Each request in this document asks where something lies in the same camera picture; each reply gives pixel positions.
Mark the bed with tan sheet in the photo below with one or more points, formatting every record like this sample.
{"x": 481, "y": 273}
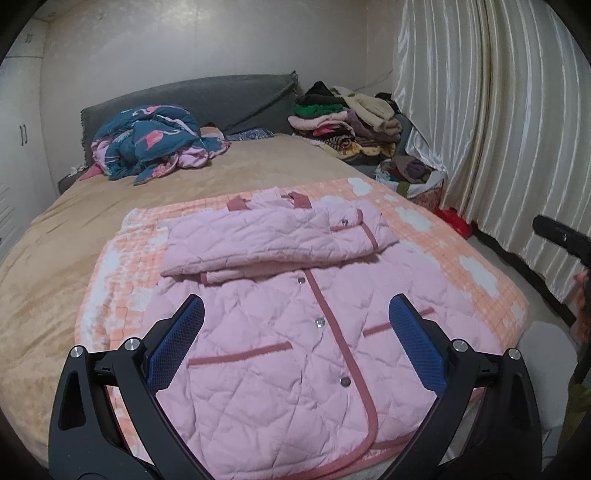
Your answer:
{"x": 69, "y": 249}

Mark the bag of clothes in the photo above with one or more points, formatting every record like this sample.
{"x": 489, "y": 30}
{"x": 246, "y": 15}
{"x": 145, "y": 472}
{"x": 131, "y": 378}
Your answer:
{"x": 411, "y": 177}

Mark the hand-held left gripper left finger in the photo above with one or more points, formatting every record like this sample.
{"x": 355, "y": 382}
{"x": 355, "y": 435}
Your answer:
{"x": 178, "y": 337}

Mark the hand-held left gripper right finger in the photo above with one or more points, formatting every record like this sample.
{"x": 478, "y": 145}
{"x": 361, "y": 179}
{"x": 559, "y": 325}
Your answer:
{"x": 415, "y": 337}

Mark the white wardrobe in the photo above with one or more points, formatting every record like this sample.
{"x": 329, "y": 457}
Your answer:
{"x": 23, "y": 147}

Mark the orange checked fleece blanket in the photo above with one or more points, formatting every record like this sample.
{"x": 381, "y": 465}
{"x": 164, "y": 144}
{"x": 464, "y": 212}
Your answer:
{"x": 461, "y": 272}

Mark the blue floral quilt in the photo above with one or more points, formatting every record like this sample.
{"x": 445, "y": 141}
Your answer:
{"x": 147, "y": 138}

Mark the olive green cloth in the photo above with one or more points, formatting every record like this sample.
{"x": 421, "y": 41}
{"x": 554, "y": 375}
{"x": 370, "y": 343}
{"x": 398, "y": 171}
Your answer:
{"x": 577, "y": 406}

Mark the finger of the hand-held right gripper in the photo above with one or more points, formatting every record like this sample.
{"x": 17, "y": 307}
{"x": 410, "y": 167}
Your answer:
{"x": 565, "y": 237}

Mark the red plastic bag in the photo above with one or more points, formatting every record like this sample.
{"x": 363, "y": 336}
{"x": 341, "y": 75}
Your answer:
{"x": 455, "y": 221}

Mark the blue patterned cloth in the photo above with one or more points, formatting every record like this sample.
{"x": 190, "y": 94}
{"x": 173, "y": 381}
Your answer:
{"x": 249, "y": 134}

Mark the grey headboard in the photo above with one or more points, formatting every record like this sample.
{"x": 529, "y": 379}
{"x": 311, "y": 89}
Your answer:
{"x": 217, "y": 99}

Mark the pile of folded clothes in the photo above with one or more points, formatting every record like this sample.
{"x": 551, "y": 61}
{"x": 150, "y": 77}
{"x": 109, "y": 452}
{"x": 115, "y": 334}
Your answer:
{"x": 351, "y": 124}

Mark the pink quilted jacket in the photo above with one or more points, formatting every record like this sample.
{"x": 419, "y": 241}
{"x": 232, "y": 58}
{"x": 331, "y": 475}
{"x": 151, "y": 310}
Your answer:
{"x": 277, "y": 332}

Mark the cream satin curtain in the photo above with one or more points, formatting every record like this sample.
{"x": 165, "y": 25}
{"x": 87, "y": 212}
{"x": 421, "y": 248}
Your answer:
{"x": 498, "y": 115}

